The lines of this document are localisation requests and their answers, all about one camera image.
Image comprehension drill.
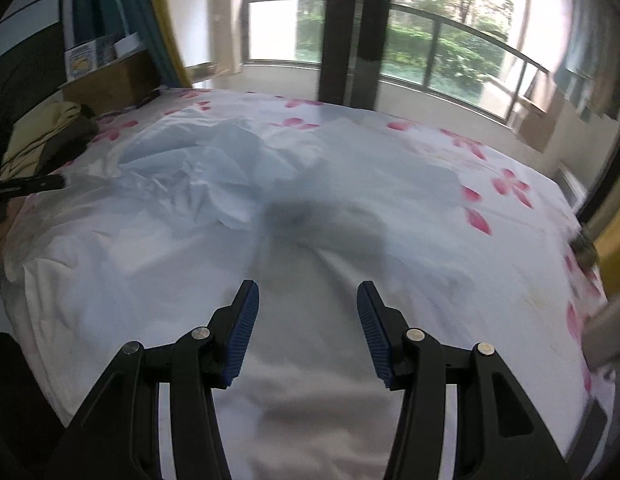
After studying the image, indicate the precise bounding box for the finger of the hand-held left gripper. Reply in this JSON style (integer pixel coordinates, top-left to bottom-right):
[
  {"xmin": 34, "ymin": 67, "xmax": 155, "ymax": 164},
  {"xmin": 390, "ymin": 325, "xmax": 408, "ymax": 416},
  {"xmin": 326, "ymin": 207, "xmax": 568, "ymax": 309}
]
[{"xmin": 0, "ymin": 174, "xmax": 66, "ymax": 197}]

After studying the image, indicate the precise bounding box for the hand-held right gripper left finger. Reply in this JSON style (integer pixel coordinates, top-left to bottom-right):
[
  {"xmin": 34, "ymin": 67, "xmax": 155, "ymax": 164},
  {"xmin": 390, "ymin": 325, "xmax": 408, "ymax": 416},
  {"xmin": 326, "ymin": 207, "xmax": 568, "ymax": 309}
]
[{"xmin": 44, "ymin": 279, "xmax": 261, "ymax": 480}]

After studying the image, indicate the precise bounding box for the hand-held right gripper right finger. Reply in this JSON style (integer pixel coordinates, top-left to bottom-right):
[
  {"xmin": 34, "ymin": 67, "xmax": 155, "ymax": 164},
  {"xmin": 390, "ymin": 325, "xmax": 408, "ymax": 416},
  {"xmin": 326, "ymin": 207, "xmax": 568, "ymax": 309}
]
[{"xmin": 356, "ymin": 280, "xmax": 574, "ymax": 480}]

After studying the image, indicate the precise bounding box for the white long-sleeved garment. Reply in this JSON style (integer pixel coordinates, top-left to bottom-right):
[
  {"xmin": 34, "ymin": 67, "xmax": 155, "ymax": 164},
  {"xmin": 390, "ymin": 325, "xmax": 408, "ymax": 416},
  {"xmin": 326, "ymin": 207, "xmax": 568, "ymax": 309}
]
[{"xmin": 4, "ymin": 115, "xmax": 478, "ymax": 480}]

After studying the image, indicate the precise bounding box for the person's left hand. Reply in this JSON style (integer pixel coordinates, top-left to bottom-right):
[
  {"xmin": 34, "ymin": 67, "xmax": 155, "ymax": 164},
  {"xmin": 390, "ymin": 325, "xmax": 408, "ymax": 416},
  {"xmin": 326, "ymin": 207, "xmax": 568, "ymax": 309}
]
[{"xmin": 0, "ymin": 210, "xmax": 13, "ymax": 258}]

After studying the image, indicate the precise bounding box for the folded yellow cloth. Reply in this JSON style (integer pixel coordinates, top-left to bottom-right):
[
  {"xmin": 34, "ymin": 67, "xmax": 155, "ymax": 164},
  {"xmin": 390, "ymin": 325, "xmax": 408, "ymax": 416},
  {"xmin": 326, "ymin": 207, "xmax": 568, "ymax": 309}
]
[{"xmin": 0, "ymin": 101, "xmax": 93, "ymax": 182}]

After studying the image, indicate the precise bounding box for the black bag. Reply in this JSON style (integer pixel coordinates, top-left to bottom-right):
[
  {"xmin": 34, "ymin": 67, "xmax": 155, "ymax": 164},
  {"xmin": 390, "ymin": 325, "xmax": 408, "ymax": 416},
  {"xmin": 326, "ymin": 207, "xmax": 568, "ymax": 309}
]
[{"xmin": 38, "ymin": 114, "xmax": 99, "ymax": 173}]

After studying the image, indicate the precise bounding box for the wooden side cabinet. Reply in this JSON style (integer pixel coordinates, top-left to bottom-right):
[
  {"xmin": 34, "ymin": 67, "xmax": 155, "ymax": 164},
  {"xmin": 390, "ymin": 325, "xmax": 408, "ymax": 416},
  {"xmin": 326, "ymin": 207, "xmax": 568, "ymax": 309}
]
[{"xmin": 58, "ymin": 49, "xmax": 161, "ymax": 117}]

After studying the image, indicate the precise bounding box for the printed tissue box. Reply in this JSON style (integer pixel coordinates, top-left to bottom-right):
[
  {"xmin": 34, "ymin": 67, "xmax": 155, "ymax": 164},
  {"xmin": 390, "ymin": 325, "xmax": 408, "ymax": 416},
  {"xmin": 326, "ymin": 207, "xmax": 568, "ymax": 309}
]
[{"xmin": 64, "ymin": 35, "xmax": 116, "ymax": 82}]

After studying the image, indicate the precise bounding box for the pink floral bed sheet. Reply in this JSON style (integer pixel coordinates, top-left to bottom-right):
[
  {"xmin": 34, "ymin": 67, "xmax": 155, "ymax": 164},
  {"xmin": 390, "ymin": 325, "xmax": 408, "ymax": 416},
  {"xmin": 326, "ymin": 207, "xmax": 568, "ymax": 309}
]
[{"xmin": 2, "ymin": 85, "xmax": 611, "ymax": 480}]

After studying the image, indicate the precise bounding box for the white desk lamp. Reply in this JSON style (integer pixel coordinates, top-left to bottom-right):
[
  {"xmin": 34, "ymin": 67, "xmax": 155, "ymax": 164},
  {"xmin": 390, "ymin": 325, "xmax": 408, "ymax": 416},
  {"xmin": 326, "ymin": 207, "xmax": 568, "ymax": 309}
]
[{"xmin": 87, "ymin": 0, "xmax": 140, "ymax": 59}]

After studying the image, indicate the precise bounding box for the teal curtain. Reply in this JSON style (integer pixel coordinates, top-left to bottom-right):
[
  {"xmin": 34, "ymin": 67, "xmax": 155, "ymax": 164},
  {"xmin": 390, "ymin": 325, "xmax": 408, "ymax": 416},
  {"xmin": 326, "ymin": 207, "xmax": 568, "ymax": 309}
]
[{"xmin": 64, "ymin": 0, "xmax": 183, "ymax": 90}]

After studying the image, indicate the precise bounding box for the yellow curtain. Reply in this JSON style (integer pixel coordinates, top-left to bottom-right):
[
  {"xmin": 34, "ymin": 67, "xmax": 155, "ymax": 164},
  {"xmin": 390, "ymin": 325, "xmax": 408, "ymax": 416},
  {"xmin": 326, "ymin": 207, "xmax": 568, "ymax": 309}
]
[
  {"xmin": 142, "ymin": 0, "xmax": 195, "ymax": 88},
  {"xmin": 589, "ymin": 205, "xmax": 620, "ymax": 303}
]

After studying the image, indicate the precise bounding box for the small dark figurine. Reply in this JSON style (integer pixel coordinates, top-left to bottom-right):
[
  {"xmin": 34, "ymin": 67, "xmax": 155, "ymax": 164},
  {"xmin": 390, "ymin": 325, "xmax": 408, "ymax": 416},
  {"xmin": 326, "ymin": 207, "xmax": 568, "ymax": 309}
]
[{"xmin": 569, "ymin": 229, "xmax": 600, "ymax": 272}]

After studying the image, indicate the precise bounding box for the steel thermos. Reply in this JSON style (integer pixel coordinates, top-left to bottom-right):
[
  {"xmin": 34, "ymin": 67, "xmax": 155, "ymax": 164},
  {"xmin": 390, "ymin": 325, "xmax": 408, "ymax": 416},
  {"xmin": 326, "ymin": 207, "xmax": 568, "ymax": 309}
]
[{"xmin": 581, "ymin": 299, "xmax": 620, "ymax": 373}]

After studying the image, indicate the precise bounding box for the brown cardboard sheet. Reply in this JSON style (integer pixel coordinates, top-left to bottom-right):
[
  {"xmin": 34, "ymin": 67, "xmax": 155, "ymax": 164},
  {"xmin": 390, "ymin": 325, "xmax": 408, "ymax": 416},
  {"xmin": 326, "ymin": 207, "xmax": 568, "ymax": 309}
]
[{"xmin": 514, "ymin": 102, "xmax": 567, "ymax": 157}]

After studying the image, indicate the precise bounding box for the balcony railing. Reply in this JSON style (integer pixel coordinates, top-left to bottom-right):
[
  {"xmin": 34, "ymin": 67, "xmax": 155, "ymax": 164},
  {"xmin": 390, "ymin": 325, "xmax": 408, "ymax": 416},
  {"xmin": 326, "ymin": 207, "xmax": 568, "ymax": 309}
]
[{"xmin": 239, "ymin": 0, "xmax": 552, "ymax": 127}]

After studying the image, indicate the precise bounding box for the light blue hanging towel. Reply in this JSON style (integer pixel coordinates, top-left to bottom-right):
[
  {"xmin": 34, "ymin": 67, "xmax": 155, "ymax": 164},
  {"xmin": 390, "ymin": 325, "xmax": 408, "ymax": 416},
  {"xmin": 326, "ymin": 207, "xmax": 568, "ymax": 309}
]
[{"xmin": 554, "ymin": 0, "xmax": 620, "ymax": 122}]

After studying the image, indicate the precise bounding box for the white wall radiator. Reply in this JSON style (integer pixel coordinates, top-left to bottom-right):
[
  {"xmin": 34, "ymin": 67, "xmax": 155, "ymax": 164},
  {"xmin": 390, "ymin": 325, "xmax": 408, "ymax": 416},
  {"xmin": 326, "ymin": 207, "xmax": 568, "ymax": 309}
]
[{"xmin": 556, "ymin": 164, "xmax": 589, "ymax": 212}]

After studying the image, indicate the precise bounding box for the black window frame pillar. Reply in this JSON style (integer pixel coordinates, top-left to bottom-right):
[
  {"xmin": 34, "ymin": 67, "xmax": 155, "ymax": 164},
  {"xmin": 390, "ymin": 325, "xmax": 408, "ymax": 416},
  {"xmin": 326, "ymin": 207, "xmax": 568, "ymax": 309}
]
[{"xmin": 316, "ymin": 0, "xmax": 397, "ymax": 111}]

